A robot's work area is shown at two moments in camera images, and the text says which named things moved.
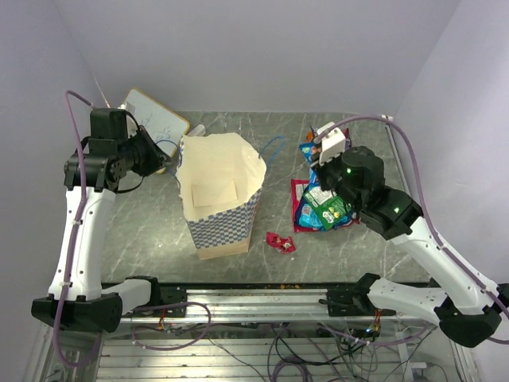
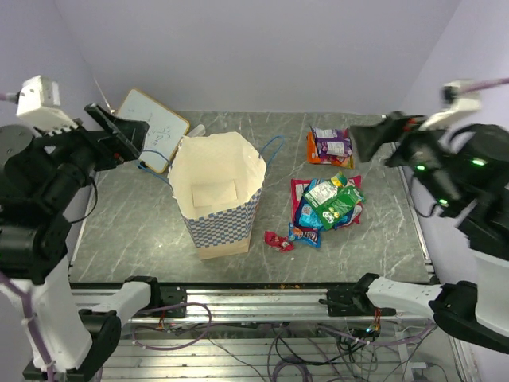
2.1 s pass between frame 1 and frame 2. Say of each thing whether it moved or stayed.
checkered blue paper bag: stayed
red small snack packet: stayed
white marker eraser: stayed
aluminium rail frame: stayed
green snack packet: stayed
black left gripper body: moved
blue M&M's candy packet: moved
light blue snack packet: stayed
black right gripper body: moved
